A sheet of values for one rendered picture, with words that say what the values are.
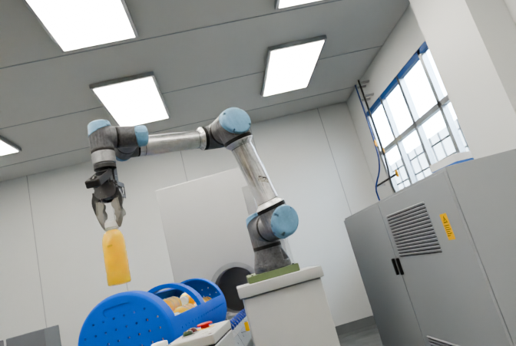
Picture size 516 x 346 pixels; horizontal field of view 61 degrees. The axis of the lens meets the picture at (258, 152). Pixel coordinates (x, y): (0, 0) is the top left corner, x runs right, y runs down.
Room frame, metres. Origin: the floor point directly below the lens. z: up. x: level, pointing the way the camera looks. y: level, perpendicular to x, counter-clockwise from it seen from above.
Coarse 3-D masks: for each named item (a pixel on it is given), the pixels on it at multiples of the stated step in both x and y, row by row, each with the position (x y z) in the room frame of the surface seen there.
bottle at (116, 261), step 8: (104, 232) 1.33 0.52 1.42; (112, 232) 1.32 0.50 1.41; (120, 232) 1.34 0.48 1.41; (104, 240) 1.32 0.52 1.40; (112, 240) 1.31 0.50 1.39; (120, 240) 1.33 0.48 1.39; (104, 248) 1.32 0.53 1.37; (112, 248) 1.31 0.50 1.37; (120, 248) 1.32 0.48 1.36; (104, 256) 1.32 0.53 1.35; (112, 256) 1.31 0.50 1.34; (120, 256) 1.32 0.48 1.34; (104, 264) 1.33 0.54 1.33; (112, 264) 1.31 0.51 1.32; (120, 264) 1.32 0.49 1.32; (128, 264) 1.35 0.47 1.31; (112, 272) 1.31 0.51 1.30; (120, 272) 1.31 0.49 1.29; (128, 272) 1.34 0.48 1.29; (112, 280) 1.31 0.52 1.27; (120, 280) 1.31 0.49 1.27; (128, 280) 1.33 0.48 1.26
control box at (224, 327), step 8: (200, 328) 1.06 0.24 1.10; (216, 328) 0.98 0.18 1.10; (224, 328) 1.02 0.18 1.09; (192, 336) 0.96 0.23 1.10; (200, 336) 0.91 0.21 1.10; (208, 336) 0.91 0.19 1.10; (216, 336) 0.93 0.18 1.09; (224, 336) 1.01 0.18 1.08; (232, 336) 1.09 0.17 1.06; (168, 344) 0.91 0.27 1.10; (176, 344) 0.91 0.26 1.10; (184, 344) 0.91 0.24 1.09; (192, 344) 0.91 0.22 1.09; (200, 344) 0.91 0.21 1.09; (208, 344) 0.91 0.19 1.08; (216, 344) 0.92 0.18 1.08; (224, 344) 0.99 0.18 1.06; (232, 344) 1.07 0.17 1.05
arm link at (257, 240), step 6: (252, 216) 1.74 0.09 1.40; (258, 216) 1.74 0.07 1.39; (246, 222) 1.77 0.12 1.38; (252, 222) 1.75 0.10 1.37; (252, 228) 1.75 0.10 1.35; (252, 234) 1.76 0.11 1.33; (258, 234) 1.72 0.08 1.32; (252, 240) 1.77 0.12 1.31; (258, 240) 1.75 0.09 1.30; (264, 240) 1.73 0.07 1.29; (276, 240) 1.76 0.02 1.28; (258, 246) 1.75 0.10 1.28
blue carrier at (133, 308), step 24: (192, 288) 1.74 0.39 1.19; (216, 288) 2.10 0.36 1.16; (96, 312) 1.29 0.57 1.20; (120, 312) 1.30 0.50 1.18; (144, 312) 1.29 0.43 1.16; (168, 312) 1.31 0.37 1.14; (192, 312) 1.53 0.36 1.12; (216, 312) 1.90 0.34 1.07; (96, 336) 1.31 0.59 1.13; (120, 336) 1.29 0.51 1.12; (144, 336) 1.29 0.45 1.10; (168, 336) 1.29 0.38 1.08
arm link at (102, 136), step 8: (96, 120) 1.33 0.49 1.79; (104, 120) 1.35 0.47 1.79; (88, 128) 1.34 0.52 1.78; (96, 128) 1.33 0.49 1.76; (104, 128) 1.34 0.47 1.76; (112, 128) 1.36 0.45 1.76; (88, 136) 1.34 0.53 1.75; (96, 136) 1.33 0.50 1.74; (104, 136) 1.34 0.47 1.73; (112, 136) 1.35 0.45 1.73; (96, 144) 1.33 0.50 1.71; (104, 144) 1.34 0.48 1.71; (112, 144) 1.36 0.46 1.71
